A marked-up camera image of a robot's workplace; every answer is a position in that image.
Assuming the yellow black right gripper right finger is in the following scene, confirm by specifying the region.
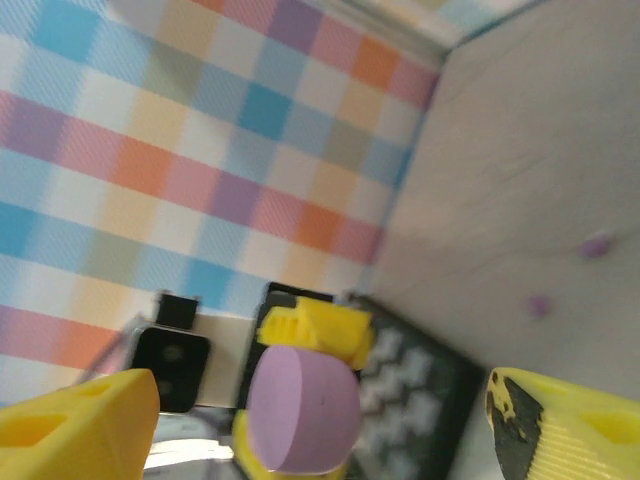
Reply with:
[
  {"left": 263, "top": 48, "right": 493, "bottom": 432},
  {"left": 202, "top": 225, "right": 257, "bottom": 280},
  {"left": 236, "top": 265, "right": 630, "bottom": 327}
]
[{"left": 485, "top": 367, "right": 640, "bottom": 480}]

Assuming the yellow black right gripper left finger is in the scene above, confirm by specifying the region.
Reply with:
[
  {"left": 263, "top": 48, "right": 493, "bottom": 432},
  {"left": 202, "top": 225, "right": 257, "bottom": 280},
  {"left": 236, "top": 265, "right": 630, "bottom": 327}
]
[{"left": 0, "top": 368, "right": 161, "bottom": 480}]

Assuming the purple earbud charging case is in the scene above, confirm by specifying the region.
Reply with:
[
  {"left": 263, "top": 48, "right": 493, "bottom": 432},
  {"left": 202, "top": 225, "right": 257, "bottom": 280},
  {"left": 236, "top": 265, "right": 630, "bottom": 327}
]
[{"left": 248, "top": 344, "right": 362, "bottom": 474}]

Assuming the black white checkerboard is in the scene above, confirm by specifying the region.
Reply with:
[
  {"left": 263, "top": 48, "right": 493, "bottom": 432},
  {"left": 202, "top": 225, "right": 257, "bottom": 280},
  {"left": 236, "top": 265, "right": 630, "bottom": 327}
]
[{"left": 344, "top": 293, "right": 486, "bottom": 480}]

